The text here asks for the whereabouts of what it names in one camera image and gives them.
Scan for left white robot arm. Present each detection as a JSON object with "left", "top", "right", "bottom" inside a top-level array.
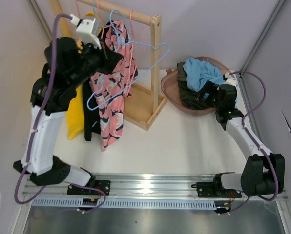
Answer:
[{"left": 13, "top": 37, "right": 123, "bottom": 195}]

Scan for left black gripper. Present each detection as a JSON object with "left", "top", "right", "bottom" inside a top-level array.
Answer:
[{"left": 68, "top": 36, "right": 122, "bottom": 88}]

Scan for light blue shorts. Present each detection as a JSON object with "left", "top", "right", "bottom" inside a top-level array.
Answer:
[{"left": 183, "top": 57, "right": 224, "bottom": 92}]

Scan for aluminium mounting rail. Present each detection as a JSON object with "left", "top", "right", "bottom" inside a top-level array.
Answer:
[{"left": 22, "top": 173, "right": 288, "bottom": 200}]

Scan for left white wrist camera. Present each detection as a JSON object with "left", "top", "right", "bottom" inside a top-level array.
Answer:
[{"left": 70, "top": 14, "right": 102, "bottom": 50}]

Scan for blue wire hanger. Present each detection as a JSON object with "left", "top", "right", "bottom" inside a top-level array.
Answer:
[
  {"left": 86, "top": 9, "right": 170, "bottom": 111},
  {"left": 92, "top": 0, "right": 98, "bottom": 18}
]

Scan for slotted cable duct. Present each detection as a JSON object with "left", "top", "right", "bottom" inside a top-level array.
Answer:
[{"left": 32, "top": 197, "right": 229, "bottom": 210}]

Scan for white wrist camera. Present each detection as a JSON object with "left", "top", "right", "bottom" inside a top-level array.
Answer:
[
  {"left": 70, "top": 14, "right": 102, "bottom": 50},
  {"left": 223, "top": 72, "right": 237, "bottom": 87}
]

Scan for yellow shorts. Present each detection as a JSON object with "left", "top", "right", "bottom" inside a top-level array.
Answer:
[{"left": 66, "top": 85, "right": 84, "bottom": 140}]

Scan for wooden clothes rack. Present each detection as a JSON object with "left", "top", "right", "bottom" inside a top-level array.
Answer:
[{"left": 49, "top": 0, "right": 167, "bottom": 132}]

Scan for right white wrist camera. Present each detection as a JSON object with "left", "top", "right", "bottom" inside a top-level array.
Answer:
[{"left": 223, "top": 72, "right": 237, "bottom": 87}]

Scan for pink translucent plastic basin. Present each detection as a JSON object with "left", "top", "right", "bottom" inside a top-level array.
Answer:
[{"left": 161, "top": 57, "right": 231, "bottom": 116}]

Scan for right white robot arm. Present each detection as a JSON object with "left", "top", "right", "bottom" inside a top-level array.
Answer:
[{"left": 199, "top": 81, "right": 285, "bottom": 200}]

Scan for olive green shorts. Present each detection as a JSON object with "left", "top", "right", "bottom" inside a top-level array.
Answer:
[{"left": 177, "top": 62, "right": 210, "bottom": 110}]

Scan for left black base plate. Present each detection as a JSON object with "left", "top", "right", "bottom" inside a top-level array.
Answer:
[{"left": 67, "top": 179, "right": 111, "bottom": 196}]

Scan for pink patterned shorts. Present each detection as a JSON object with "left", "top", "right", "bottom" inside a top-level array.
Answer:
[{"left": 91, "top": 20, "right": 138, "bottom": 151}]

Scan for black shorts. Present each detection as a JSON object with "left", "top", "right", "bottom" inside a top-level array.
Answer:
[{"left": 82, "top": 79, "right": 101, "bottom": 141}]

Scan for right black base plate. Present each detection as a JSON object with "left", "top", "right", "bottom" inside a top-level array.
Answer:
[{"left": 191, "top": 182, "right": 242, "bottom": 198}]

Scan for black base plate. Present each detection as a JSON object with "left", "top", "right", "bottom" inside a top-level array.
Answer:
[
  {"left": 191, "top": 182, "right": 242, "bottom": 198},
  {"left": 67, "top": 179, "right": 111, "bottom": 196}
]

